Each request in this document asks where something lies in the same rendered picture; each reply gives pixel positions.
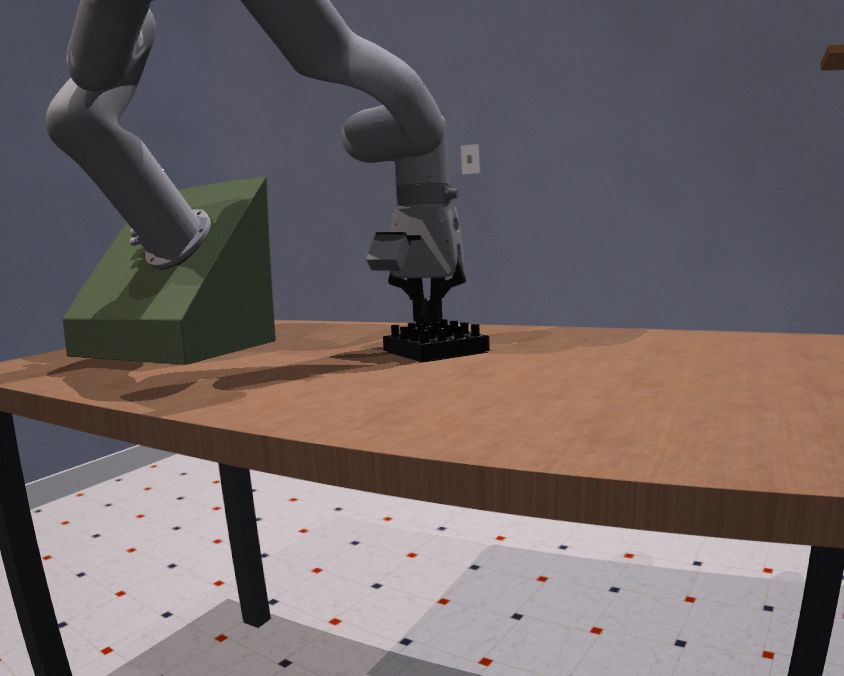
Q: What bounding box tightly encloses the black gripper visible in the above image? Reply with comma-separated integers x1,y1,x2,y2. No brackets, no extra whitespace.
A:
388,204,466,328

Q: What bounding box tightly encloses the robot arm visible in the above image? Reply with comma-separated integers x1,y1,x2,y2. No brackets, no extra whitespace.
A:
45,0,459,271

